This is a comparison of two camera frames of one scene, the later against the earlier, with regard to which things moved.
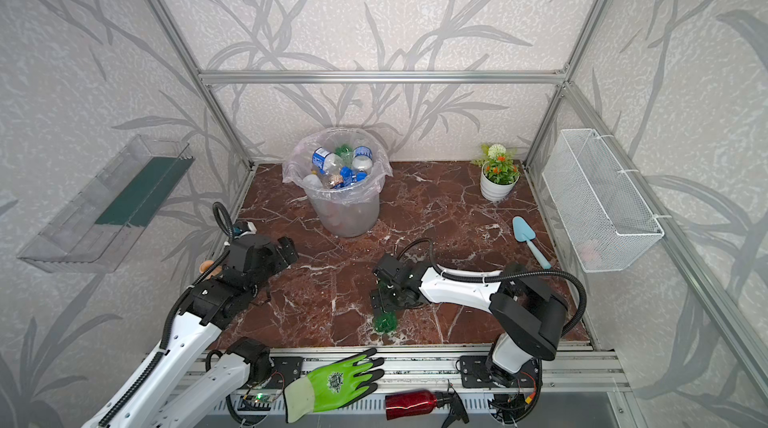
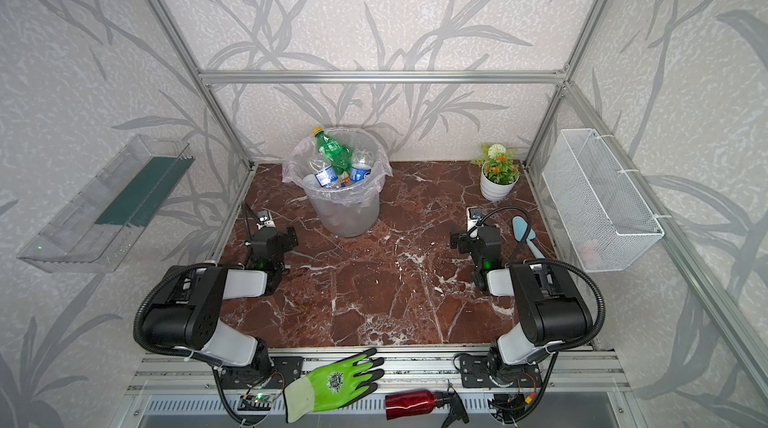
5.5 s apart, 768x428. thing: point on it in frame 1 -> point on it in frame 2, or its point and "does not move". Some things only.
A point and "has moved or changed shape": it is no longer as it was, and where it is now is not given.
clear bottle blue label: [327, 162] -> [326, 176]
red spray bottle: [422, 402] does not move
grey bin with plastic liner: [343, 171] does not move
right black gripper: [387, 287] -> [474, 240]
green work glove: [332, 388] does not move
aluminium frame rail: [382, 78] does not move
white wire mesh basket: [601, 213] does not move
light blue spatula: [522, 232] does not move
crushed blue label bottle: [362, 158] has moved or changed shape
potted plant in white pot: [500, 172] does not move
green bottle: [385, 322] -> [340, 156]
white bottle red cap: [312, 181] does not move
